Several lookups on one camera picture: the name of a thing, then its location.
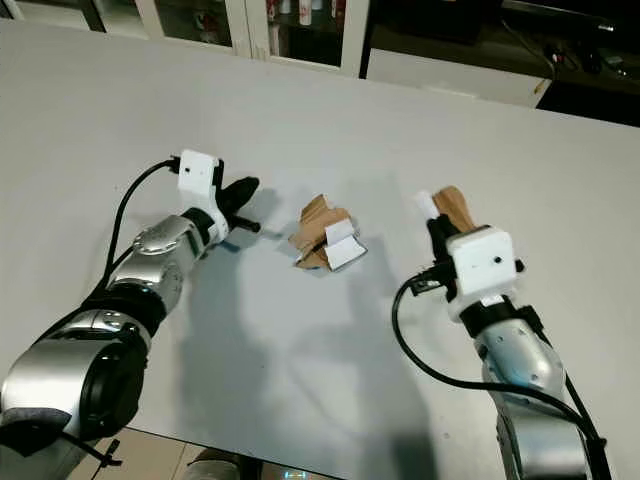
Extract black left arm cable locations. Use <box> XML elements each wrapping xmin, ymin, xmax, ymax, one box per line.
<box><xmin>100</xmin><ymin>157</ymin><xmax>183</xmax><ymax>311</ymax></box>

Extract white glass door cabinet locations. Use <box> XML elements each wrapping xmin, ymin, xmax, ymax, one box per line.
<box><xmin>0</xmin><ymin>0</ymin><xmax>373</xmax><ymax>81</ymax></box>

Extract white low cabinet panel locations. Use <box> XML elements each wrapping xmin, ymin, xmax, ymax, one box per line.
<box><xmin>363</xmin><ymin>47</ymin><xmax>558</xmax><ymax>111</ymax></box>

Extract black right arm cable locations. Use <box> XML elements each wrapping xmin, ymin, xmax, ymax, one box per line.
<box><xmin>390</xmin><ymin>270</ymin><xmax>613</xmax><ymax>480</ymax></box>

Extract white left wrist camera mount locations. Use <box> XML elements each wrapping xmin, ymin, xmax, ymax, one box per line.
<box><xmin>178</xmin><ymin>149</ymin><xmax>229</xmax><ymax>246</ymax></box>

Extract brown cardboard scrap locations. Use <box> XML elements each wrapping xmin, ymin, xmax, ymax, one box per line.
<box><xmin>287</xmin><ymin>194</ymin><xmax>367</xmax><ymax>272</ymax></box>

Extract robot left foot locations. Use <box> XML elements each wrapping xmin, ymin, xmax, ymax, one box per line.
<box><xmin>185</xmin><ymin>447</ymin><xmax>269</xmax><ymax>480</ymax></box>

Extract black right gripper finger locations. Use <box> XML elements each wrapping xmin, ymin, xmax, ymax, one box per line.
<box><xmin>426</xmin><ymin>214</ymin><xmax>461</xmax><ymax>261</ymax></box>

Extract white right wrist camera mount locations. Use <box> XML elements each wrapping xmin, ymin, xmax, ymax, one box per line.
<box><xmin>444</xmin><ymin>225</ymin><xmax>522</xmax><ymax>321</ymax></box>

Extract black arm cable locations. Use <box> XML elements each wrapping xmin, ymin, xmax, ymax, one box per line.
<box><xmin>390</xmin><ymin>270</ymin><xmax>613</xmax><ymax>480</ymax></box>
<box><xmin>100</xmin><ymin>157</ymin><xmax>183</xmax><ymax>311</ymax></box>

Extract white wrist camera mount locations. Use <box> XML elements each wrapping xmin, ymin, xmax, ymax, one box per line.
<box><xmin>178</xmin><ymin>149</ymin><xmax>229</xmax><ymax>246</ymax></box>
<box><xmin>444</xmin><ymin>225</ymin><xmax>522</xmax><ymax>321</ymax></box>

